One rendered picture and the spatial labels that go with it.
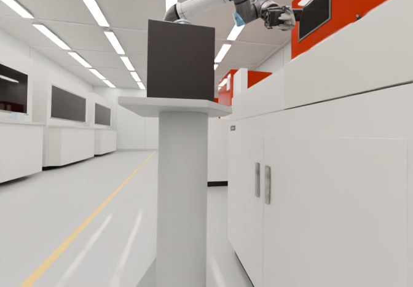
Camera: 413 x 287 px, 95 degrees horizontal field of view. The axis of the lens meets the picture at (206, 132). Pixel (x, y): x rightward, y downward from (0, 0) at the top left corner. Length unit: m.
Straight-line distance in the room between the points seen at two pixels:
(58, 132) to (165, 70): 4.31
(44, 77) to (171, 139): 4.50
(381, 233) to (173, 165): 0.46
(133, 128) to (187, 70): 8.29
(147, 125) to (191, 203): 8.22
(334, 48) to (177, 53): 0.39
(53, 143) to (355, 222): 4.75
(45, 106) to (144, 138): 4.73
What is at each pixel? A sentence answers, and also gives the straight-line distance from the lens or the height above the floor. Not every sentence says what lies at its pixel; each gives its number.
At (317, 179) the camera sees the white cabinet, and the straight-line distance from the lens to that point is 0.56.
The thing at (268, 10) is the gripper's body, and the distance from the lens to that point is 0.99.
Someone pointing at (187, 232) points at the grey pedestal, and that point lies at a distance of 0.61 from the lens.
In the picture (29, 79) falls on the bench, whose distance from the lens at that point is 4.48.
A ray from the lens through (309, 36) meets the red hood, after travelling 1.64.
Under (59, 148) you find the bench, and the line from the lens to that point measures 4.79.
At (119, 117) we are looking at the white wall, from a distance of 8.97.
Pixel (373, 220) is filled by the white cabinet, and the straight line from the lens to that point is 0.48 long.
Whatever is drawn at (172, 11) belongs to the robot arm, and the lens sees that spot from 1.18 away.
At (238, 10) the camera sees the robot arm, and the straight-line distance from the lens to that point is 1.12.
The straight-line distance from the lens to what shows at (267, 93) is 0.78.
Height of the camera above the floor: 0.73
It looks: 1 degrees up
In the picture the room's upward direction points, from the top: 1 degrees clockwise
